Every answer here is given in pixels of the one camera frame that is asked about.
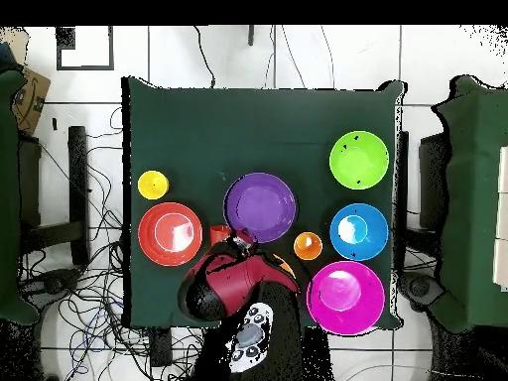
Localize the dark green tablecloth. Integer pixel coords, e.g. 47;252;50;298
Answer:
120;75;407;330

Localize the orange cup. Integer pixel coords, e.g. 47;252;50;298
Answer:
293;231;323;262

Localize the cardboard box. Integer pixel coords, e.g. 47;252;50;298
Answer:
9;64;52;137

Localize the black table frame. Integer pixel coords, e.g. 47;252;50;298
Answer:
17;125;90;267

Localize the tangle of black cables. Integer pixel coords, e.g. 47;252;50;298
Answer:
17;106;207;381

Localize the yellow cup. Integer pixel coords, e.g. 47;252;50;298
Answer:
137;170;171;200

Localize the purple bowl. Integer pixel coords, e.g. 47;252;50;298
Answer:
222;171;299;244

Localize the large pink bowl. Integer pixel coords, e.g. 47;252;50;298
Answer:
306;260;387;337

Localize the green bowl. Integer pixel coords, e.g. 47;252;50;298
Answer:
328;129;391;191

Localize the large yellow-orange bowl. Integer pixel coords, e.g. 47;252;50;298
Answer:
271;252;298;281

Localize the black cable with plug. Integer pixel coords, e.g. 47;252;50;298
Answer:
192;25;217;88

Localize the black square floor frame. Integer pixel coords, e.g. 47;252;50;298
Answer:
56;26;115;71

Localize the red-orange cup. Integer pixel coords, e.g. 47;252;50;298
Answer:
208;224;233;248

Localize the blue bowl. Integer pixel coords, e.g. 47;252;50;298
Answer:
328;202;390;262

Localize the black power strip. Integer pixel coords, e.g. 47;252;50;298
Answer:
149;327;175;368

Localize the green cloth neighbouring table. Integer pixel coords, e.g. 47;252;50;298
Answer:
0;68;40;327
430;74;508;333

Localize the shallow red-orange bowl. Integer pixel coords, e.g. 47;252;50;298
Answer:
137;201;204;268

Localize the black chair base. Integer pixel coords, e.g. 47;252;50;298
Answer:
23;267;82;307
398;271;445;313

